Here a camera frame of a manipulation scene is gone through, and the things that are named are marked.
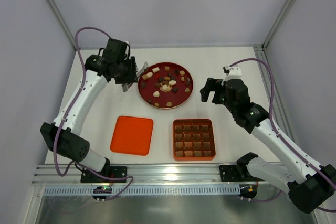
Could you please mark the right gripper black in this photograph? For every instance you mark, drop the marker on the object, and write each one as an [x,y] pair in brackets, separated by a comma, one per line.
[217,92]

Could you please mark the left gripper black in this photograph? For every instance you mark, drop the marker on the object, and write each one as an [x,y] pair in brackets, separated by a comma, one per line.
[133,70]

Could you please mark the metal tweezers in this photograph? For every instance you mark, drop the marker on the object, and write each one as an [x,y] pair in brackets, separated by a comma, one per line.
[126,87]

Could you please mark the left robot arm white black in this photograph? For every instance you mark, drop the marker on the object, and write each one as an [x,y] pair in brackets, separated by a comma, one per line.
[62,136]

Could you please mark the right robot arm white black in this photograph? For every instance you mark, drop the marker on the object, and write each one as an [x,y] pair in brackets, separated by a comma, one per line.
[307,182]

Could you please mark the white ribbed oval chocolate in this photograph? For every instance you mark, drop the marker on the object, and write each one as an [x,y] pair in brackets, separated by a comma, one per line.
[149,74]

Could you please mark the white rectangular chocolate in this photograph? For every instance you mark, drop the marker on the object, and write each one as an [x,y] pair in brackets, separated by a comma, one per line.
[155,70]

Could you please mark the white heart chocolate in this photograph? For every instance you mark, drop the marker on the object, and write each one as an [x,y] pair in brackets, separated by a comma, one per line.
[156,94]

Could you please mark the orange chocolate box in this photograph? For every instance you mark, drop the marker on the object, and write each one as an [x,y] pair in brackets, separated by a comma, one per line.
[193,140]

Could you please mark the round dark red tray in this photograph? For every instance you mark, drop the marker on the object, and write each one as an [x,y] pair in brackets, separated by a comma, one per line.
[175,94]

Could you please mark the orange box lid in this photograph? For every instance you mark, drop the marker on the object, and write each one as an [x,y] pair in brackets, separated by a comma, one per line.
[132,135]

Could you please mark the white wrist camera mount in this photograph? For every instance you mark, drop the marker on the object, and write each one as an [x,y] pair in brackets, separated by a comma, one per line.
[232,72]

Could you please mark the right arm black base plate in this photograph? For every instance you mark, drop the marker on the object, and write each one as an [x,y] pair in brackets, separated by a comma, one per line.
[235,173]

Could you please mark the aluminium front rail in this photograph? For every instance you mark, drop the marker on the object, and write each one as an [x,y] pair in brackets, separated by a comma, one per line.
[142,173]

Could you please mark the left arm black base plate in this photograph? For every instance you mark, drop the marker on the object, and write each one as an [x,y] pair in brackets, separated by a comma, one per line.
[112,174]

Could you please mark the slotted cable duct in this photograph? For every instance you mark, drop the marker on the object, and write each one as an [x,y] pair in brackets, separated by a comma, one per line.
[143,190]

